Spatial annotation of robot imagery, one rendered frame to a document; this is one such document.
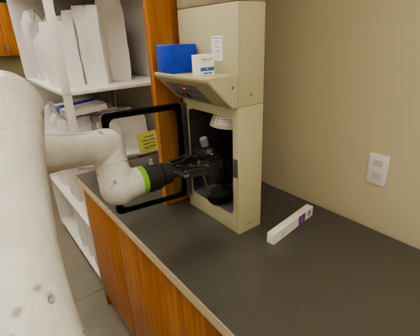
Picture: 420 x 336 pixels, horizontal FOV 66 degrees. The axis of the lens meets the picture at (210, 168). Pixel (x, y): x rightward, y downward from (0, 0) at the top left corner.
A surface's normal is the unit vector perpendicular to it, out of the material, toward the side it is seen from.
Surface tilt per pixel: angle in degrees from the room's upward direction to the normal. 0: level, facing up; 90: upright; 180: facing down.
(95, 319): 0
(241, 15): 90
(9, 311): 29
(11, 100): 48
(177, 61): 90
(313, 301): 0
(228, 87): 90
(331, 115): 90
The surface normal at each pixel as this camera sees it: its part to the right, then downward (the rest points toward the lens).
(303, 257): -0.04, -0.92
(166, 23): 0.61, 0.29
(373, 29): -0.79, 0.26
